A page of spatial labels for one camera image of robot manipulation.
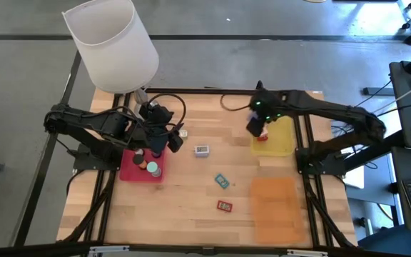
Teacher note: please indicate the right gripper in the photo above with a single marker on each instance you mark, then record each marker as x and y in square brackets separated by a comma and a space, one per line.
[268, 105]

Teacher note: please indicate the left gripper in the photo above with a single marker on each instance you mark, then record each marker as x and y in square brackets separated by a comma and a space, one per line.
[145, 137]

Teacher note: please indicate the white bottle black cap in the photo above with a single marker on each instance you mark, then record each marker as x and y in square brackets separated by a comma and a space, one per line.
[140, 152]

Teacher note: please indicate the small bottle black cap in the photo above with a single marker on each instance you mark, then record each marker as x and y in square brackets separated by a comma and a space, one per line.
[156, 155]

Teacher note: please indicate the orange bottle black cap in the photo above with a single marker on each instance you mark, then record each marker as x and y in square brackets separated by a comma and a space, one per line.
[137, 159]

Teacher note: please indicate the red charger cube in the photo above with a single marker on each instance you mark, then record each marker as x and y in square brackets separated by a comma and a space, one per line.
[262, 138]

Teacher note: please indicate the green white charger cube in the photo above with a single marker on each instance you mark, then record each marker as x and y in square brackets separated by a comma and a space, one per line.
[184, 134]

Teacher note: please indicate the lavender digital clock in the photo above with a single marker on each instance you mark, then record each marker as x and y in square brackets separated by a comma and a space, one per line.
[202, 150]

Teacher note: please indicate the teal digital clock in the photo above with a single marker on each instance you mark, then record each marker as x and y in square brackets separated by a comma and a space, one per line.
[222, 181]

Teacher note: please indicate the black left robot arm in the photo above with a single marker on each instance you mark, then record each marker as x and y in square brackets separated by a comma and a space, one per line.
[84, 119]

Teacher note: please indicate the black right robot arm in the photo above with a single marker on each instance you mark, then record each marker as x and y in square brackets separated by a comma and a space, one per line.
[334, 110]

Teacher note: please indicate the yellow plastic tray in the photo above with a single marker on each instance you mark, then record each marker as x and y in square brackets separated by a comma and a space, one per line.
[280, 142]

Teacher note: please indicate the red plastic tray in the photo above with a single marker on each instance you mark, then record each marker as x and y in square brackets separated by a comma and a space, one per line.
[130, 175]

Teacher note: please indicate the white lampshade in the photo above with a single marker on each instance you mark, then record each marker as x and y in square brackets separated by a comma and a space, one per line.
[116, 46]

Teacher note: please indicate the red digital clock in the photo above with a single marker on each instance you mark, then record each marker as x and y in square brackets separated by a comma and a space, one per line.
[224, 206]

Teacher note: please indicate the orange plastic tray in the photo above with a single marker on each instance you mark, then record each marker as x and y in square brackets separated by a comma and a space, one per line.
[275, 214]

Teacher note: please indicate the grey desk foot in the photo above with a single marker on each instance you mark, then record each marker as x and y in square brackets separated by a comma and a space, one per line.
[378, 91]

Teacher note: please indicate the blue chair seat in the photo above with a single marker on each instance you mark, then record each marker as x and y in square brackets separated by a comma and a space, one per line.
[398, 242]

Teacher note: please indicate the black frame knob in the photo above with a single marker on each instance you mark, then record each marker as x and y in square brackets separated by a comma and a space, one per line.
[259, 85]

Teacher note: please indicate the grey metal bracket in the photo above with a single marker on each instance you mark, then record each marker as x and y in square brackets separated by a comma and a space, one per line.
[307, 253]
[109, 249]

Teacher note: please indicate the grey desk leg frame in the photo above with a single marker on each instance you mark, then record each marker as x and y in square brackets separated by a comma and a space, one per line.
[369, 196]

